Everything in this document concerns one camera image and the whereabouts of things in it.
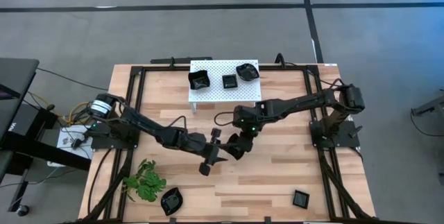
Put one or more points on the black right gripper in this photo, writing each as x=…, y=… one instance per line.
x=248, y=140

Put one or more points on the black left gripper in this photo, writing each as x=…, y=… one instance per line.
x=206, y=146

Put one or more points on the black wavy square mini bowl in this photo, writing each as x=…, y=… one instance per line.
x=199, y=80
x=234, y=151

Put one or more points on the black square mini plate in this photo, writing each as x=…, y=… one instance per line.
x=301, y=199
x=229, y=82

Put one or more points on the black leaf-shaped mini plate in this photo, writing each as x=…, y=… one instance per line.
x=247, y=72
x=171, y=201

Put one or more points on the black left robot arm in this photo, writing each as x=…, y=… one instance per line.
x=145, y=125

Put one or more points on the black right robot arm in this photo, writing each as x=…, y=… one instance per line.
x=295, y=104

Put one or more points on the green plant in white pot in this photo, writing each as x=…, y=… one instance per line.
x=149, y=186

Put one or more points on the black flat bar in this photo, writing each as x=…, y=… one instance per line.
x=180, y=59

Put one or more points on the white power strip box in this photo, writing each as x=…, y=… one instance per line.
x=66, y=140

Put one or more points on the grey stand foot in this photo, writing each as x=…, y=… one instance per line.
x=433, y=106

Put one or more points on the black caster wheel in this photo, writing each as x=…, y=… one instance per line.
x=23, y=211

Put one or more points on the black side desk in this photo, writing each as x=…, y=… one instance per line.
x=17, y=75

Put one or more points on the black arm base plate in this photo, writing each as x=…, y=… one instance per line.
x=347, y=137
x=114, y=142

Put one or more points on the black aluminium table frame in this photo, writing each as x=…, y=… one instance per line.
x=136, y=71

